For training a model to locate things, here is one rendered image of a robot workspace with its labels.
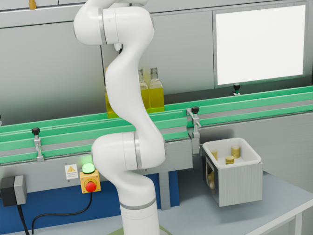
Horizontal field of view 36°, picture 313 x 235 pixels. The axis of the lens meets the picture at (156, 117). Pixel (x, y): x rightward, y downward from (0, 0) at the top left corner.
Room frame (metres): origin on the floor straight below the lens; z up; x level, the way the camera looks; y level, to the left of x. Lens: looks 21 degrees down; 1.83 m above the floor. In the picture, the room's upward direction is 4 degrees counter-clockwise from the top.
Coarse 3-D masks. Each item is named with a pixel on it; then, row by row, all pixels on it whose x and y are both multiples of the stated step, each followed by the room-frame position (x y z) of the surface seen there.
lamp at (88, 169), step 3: (84, 165) 1.63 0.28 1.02; (87, 165) 1.62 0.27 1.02; (90, 165) 1.62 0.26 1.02; (93, 165) 1.63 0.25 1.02; (84, 168) 1.61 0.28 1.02; (87, 168) 1.61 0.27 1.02; (90, 168) 1.61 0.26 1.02; (93, 168) 1.62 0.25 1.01; (84, 171) 1.61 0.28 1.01; (87, 171) 1.61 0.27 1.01; (90, 171) 1.61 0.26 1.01; (93, 171) 1.62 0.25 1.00
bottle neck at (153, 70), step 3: (150, 69) 1.86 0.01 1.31; (153, 69) 1.85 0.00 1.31; (156, 69) 1.85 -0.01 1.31; (150, 72) 1.86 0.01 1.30; (153, 72) 1.85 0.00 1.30; (156, 72) 1.85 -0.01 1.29; (150, 75) 1.86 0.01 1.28; (153, 75) 1.85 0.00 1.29; (156, 75) 1.85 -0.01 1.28; (153, 78) 1.85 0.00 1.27; (156, 78) 1.85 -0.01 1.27
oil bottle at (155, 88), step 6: (150, 84) 1.84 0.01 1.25; (156, 84) 1.84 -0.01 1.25; (162, 84) 1.85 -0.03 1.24; (150, 90) 1.83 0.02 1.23; (156, 90) 1.84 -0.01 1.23; (162, 90) 1.84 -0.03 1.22; (150, 96) 1.83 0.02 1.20; (156, 96) 1.84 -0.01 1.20; (162, 96) 1.84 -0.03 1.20; (150, 102) 1.83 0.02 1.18; (156, 102) 1.83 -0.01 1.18; (162, 102) 1.84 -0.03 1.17; (150, 108) 1.84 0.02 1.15; (156, 108) 1.83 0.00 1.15; (162, 108) 1.84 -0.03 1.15
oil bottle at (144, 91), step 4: (140, 84) 1.84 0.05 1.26; (144, 84) 1.84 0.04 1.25; (140, 88) 1.83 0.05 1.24; (144, 88) 1.83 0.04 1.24; (144, 92) 1.83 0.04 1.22; (148, 92) 1.84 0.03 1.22; (144, 96) 1.83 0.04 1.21; (148, 96) 1.84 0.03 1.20; (144, 100) 1.83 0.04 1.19; (148, 100) 1.84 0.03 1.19; (144, 104) 1.83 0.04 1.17; (148, 104) 1.83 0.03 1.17; (148, 108) 1.83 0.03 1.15; (148, 112) 1.83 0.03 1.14
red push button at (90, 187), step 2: (90, 182) 1.57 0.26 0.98; (92, 182) 1.57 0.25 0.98; (86, 184) 1.57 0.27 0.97; (88, 184) 1.57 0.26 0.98; (90, 184) 1.57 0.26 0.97; (92, 184) 1.57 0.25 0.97; (94, 184) 1.57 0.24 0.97; (86, 186) 1.57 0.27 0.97; (88, 186) 1.56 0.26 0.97; (90, 186) 1.56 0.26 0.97; (92, 186) 1.57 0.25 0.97; (94, 186) 1.57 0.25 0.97; (86, 188) 1.56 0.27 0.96; (88, 188) 1.56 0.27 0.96; (90, 188) 1.56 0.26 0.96; (92, 188) 1.57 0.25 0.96; (94, 188) 1.57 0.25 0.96; (88, 190) 1.56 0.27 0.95; (90, 190) 1.56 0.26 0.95; (92, 190) 1.57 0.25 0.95; (94, 190) 1.57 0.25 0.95
